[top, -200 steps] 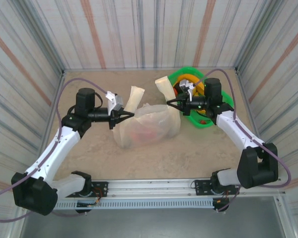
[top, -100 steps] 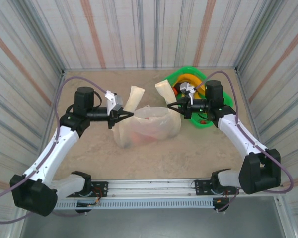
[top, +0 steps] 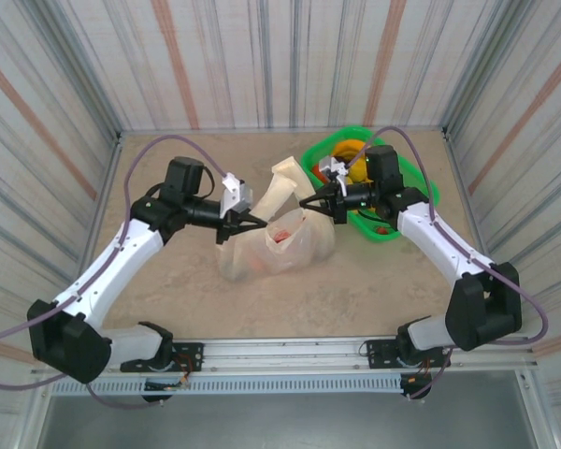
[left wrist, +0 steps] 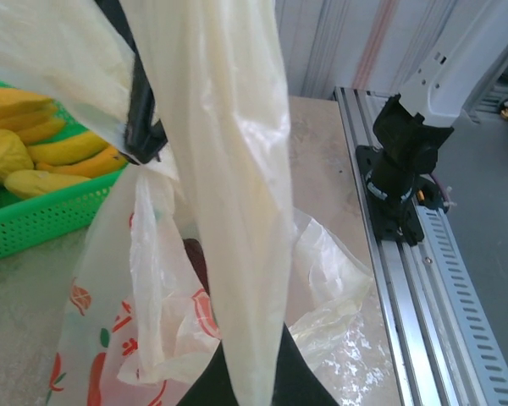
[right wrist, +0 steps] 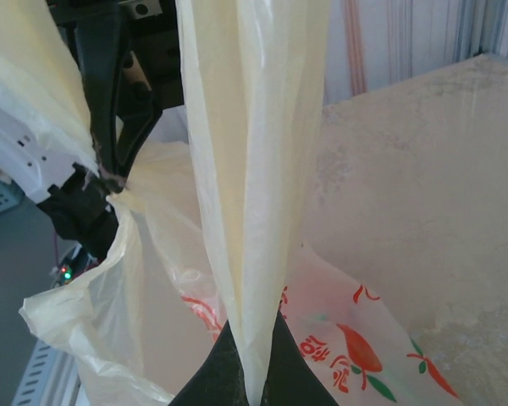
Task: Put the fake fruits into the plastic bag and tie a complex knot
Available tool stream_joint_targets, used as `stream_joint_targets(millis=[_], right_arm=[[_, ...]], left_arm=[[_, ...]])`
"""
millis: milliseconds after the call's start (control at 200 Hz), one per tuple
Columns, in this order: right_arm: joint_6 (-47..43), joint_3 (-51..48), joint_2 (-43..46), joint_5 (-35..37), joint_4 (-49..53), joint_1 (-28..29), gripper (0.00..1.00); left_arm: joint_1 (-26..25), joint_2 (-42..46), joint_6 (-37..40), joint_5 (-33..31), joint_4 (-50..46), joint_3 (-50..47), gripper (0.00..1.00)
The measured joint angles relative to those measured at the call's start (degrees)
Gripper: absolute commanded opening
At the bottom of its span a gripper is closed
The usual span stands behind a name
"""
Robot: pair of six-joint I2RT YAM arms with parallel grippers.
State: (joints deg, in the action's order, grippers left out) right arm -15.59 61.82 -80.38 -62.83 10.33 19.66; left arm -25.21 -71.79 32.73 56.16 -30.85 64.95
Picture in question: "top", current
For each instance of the red fake fruit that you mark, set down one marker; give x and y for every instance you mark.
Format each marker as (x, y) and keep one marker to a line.
(281, 235)

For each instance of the green plastic basket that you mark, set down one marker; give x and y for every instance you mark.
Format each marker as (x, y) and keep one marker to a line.
(416, 182)

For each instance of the cream plastic bag orange print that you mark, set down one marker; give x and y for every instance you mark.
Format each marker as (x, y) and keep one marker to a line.
(304, 243)

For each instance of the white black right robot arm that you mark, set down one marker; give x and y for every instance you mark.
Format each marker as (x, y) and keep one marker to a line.
(435, 238)

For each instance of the yellow fake banana bunch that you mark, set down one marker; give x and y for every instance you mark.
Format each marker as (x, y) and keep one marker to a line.
(359, 175)
(350, 147)

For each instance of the small red fake cherry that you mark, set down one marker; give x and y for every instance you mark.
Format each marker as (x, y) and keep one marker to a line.
(381, 229)

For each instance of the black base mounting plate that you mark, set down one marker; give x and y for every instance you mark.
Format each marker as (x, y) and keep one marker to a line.
(378, 351)
(191, 351)

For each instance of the grey metal panel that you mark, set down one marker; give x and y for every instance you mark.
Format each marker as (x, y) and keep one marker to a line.
(285, 425)

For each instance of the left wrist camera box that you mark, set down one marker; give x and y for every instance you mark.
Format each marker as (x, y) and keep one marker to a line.
(238, 196)

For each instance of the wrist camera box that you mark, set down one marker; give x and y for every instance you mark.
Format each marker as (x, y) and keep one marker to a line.
(333, 166)
(238, 196)

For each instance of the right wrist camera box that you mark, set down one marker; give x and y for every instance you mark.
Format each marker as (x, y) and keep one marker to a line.
(333, 166)

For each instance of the aluminium mounting rail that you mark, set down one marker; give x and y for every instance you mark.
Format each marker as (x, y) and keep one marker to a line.
(285, 351)

